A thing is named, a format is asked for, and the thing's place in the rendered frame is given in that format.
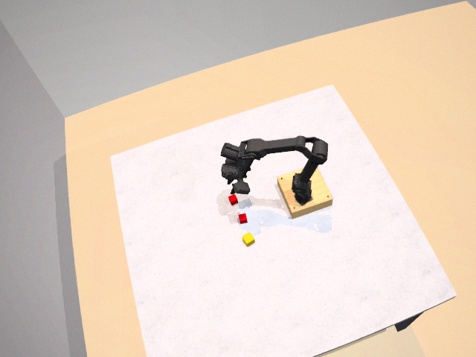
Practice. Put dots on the red cube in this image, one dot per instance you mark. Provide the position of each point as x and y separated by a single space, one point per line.
243 218
233 200

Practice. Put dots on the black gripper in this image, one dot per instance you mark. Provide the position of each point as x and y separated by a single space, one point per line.
240 186

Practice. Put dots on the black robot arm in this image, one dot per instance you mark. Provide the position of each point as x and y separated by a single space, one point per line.
258 148

